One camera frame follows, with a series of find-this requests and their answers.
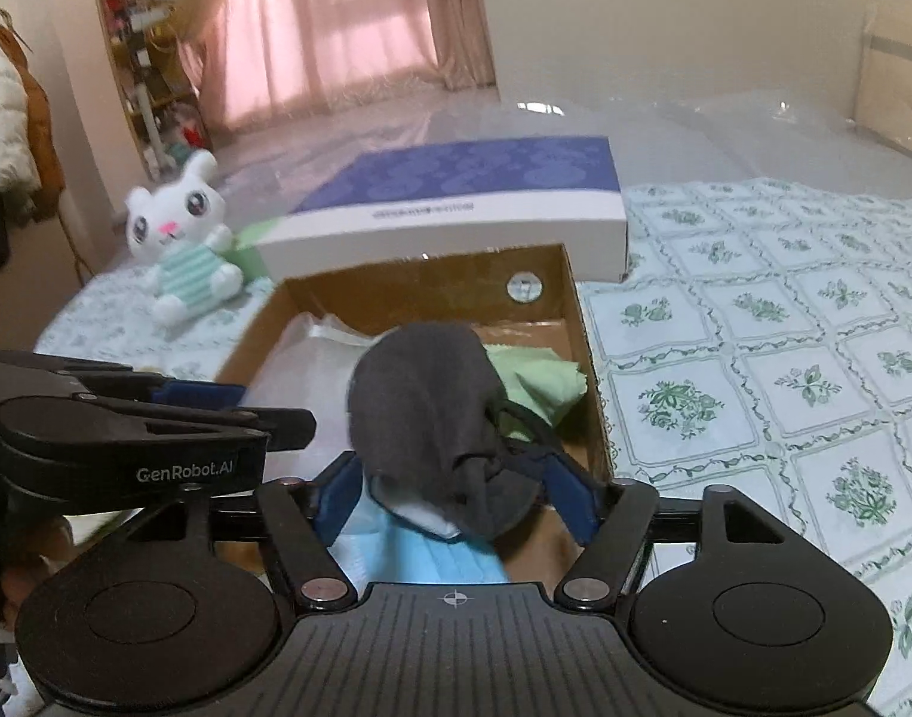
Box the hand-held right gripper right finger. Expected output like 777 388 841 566
545 455 789 609

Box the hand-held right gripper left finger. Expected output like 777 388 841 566
127 452 367 609

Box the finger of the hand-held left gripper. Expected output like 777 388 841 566
0 396 317 453
0 353 244 406

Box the white ruffled cloth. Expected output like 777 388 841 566
241 312 386 468

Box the blue face mask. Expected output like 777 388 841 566
327 497 511 585

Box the light green cloth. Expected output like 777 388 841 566
484 342 585 443

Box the black face mask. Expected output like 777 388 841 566
347 321 557 540

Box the brown cardboard box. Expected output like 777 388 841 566
213 243 619 585

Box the light green box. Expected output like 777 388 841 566
228 218 285 286

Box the white bunny plush toy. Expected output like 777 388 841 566
123 149 245 327

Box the green floral printed tablecloth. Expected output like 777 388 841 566
33 177 912 717

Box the purple and white flat box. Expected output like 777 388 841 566
257 136 630 285

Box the brown jacket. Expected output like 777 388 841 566
0 21 67 223

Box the white puffer jacket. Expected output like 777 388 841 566
0 33 44 199

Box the wooden bookshelf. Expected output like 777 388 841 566
88 0 203 174

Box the clear plastic sheet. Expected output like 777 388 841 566
90 82 912 292

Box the pink curtain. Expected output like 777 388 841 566
200 0 499 131

